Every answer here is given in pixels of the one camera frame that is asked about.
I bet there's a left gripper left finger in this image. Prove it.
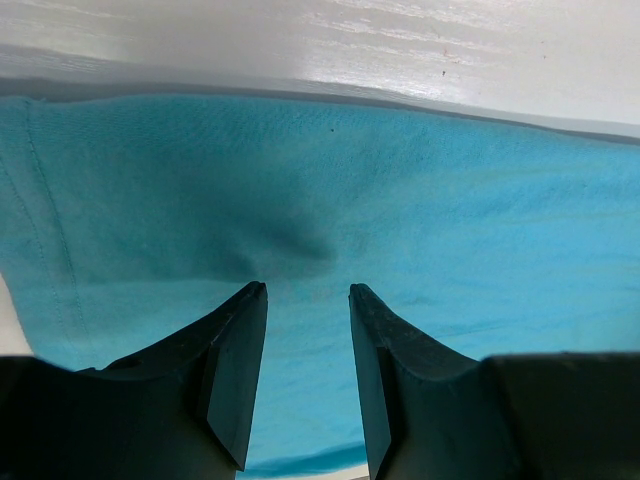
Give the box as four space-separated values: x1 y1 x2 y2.
1 281 268 479

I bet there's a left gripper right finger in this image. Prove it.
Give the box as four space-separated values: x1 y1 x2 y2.
349 284 639 479

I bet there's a teal t shirt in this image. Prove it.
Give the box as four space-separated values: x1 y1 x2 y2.
1 95 639 479

